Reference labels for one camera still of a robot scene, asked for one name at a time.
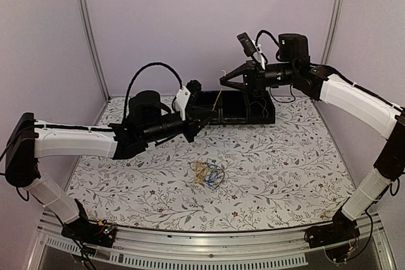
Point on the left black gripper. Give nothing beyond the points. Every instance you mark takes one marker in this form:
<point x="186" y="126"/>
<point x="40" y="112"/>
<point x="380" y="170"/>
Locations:
<point x="194" y="124"/>

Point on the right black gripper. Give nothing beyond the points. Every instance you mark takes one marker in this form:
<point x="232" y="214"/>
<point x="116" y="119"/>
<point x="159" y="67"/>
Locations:
<point x="255" y="78"/>

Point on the left arm base electronics board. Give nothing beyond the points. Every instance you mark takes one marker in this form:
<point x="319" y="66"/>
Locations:
<point x="82" y="230"/>

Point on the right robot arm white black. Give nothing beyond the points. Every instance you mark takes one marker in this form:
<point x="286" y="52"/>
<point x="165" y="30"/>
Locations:
<point x="325" y="84"/>

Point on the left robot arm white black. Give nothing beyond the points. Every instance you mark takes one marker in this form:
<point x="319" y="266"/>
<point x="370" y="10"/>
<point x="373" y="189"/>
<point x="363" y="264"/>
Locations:
<point x="146" y="119"/>

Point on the black bin left compartment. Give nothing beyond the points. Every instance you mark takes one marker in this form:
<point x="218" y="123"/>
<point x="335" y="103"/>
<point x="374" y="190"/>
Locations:
<point x="211" y="100"/>

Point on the black bin middle compartment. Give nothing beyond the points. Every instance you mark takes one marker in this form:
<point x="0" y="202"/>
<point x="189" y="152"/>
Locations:
<point x="233" y="107"/>

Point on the floral patterned table cloth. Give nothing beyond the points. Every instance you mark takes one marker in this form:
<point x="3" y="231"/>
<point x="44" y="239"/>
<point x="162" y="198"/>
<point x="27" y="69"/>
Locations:
<point x="231" y="178"/>

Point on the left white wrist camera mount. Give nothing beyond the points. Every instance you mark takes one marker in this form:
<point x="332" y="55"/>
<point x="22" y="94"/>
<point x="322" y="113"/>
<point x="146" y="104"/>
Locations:
<point x="180" y="102"/>

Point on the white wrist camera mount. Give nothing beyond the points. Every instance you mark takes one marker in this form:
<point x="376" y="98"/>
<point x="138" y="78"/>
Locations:
<point x="180" y="102"/>
<point x="258" y="56"/>

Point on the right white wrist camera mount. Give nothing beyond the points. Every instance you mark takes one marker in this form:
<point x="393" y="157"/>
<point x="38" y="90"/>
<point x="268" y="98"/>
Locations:
<point x="258" y="56"/>

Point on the right aluminium frame post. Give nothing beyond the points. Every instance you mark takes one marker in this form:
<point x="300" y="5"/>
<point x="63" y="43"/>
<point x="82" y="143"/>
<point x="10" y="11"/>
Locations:
<point x="331" y="30"/>

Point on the aluminium frame post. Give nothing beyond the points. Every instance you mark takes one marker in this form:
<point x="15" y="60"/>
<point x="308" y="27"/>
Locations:
<point x="331" y="30"/>
<point x="91" y="43"/>

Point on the aluminium front rail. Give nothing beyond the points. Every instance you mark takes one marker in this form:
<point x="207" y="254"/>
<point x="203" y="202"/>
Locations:
<point x="138" y="248"/>

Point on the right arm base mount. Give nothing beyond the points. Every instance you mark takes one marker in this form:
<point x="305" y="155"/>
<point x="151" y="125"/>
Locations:
<point x="337" y="234"/>

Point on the left aluminium frame post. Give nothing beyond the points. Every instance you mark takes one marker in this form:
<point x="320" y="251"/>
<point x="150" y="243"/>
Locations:
<point x="91" y="43"/>

